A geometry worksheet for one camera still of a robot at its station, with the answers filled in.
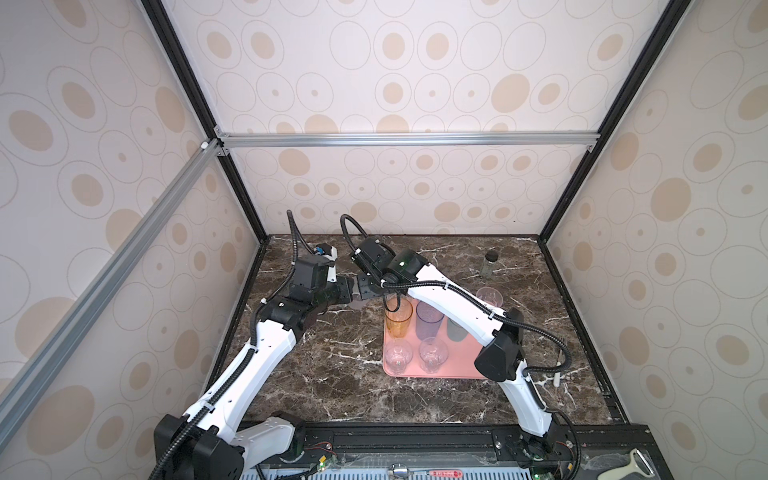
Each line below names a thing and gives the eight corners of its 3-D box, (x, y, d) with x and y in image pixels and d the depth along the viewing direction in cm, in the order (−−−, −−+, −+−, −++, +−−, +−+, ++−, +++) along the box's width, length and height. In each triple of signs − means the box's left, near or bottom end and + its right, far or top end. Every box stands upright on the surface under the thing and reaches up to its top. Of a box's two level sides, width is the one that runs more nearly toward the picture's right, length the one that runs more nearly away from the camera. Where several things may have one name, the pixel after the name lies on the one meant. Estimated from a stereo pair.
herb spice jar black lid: (480, 279, 109) (488, 260, 101) (478, 269, 112) (485, 250, 104) (491, 279, 109) (500, 260, 101) (489, 269, 112) (497, 250, 104)
